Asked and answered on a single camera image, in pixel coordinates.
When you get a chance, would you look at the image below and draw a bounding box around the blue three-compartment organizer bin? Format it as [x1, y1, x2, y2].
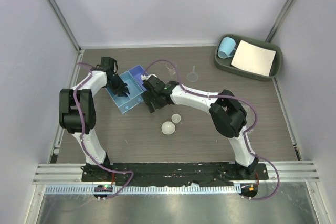
[105, 65, 148, 114]

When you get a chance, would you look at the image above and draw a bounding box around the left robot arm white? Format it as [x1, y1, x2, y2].
[59, 57, 130, 182]

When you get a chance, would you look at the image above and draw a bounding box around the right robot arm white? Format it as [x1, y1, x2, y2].
[141, 74, 259, 179]

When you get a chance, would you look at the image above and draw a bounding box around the clear glass beaker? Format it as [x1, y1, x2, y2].
[165, 62, 177, 76]

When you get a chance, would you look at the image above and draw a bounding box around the white ceramic crucible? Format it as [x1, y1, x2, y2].
[171, 113, 181, 124]

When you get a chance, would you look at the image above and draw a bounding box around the translucent plastic funnel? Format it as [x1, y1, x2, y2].
[186, 66, 198, 82]

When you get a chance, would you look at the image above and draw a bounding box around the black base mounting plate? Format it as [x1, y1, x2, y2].
[81, 162, 269, 187]

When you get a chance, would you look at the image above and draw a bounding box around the dark green plastic tray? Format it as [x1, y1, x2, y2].
[214, 34, 283, 81]

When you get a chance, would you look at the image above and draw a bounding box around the light blue mug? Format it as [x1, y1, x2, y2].
[217, 37, 236, 59]

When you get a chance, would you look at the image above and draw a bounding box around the white paper sheet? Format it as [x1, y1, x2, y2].
[231, 40, 276, 76]

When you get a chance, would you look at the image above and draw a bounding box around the white slotted cable duct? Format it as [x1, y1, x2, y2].
[45, 183, 241, 196]

